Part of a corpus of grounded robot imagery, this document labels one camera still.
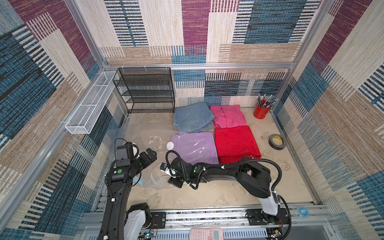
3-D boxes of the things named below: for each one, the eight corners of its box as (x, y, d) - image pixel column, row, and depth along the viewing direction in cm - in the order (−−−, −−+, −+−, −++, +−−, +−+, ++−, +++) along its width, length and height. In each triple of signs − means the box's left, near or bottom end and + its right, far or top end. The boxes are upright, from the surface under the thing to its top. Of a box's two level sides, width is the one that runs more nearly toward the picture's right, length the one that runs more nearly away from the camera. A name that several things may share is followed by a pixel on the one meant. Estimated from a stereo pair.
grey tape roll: (271, 150, 100) (273, 148, 98) (266, 136, 107) (267, 133, 105) (287, 150, 100) (289, 148, 98) (280, 135, 107) (282, 133, 105)
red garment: (217, 163, 94) (218, 159, 90) (214, 130, 110) (214, 126, 107) (259, 163, 94) (262, 159, 90) (250, 130, 110) (251, 126, 107)
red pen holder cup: (255, 121, 116) (262, 106, 104) (252, 111, 122) (258, 96, 110) (265, 121, 116) (273, 106, 104) (261, 111, 122) (268, 96, 110)
